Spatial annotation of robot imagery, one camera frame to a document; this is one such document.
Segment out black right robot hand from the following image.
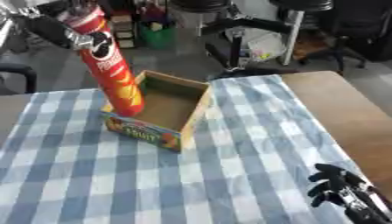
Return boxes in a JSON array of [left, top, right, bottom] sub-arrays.
[[306, 163, 375, 208]]

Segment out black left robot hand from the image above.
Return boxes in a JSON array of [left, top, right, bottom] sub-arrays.
[[19, 0, 104, 51]]

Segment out red chips can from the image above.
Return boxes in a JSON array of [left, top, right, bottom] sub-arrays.
[[56, 5, 147, 118]]

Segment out cardboard box with colourful print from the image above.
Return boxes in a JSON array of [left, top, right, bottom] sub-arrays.
[[99, 69, 214, 153]]

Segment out black chair armrest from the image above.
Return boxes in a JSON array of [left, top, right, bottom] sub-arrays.
[[0, 62, 39, 95]]

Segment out stacked small boxes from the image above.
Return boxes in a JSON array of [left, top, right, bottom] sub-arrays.
[[108, 13, 140, 50]]

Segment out green bin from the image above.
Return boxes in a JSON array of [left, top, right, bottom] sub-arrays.
[[136, 20, 178, 50]]

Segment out white table leg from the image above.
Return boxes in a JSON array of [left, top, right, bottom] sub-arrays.
[[278, 10, 306, 67]]

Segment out white plastic bag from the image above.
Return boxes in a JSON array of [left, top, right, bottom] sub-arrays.
[[246, 31, 288, 63]]

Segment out black office chair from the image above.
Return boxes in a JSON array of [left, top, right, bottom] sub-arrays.
[[295, 0, 392, 74]]

